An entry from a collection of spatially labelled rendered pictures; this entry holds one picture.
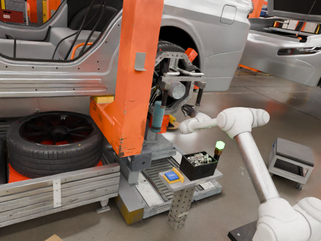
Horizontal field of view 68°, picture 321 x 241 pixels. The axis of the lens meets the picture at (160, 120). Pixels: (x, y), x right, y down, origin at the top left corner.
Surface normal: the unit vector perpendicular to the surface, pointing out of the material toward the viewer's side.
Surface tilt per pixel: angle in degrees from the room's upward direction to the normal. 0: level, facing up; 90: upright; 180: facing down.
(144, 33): 90
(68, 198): 90
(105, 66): 90
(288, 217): 31
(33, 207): 90
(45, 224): 0
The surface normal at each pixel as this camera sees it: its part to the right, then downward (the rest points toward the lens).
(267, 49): -0.79, 0.05
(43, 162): 0.10, 0.43
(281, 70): -0.65, 0.50
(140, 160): 0.51, 0.43
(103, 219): 0.16, -0.90
